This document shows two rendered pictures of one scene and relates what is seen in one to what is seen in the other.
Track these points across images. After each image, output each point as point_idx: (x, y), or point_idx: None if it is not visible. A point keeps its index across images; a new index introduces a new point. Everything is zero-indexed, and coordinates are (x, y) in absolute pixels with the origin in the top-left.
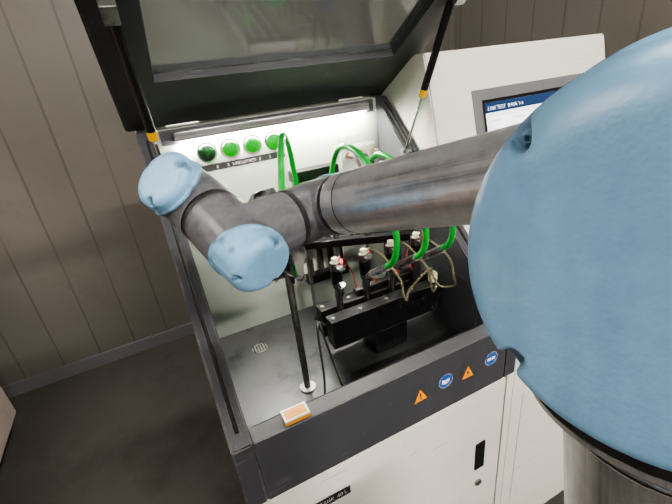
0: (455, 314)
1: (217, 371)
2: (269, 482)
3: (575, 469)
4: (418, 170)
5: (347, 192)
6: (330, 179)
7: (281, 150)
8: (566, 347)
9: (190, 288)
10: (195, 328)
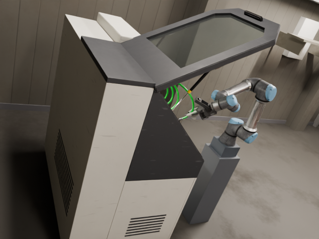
0: None
1: (196, 148)
2: None
3: (261, 105)
4: (240, 88)
5: (232, 93)
6: (227, 92)
7: (183, 86)
8: (270, 97)
9: (186, 133)
10: (192, 142)
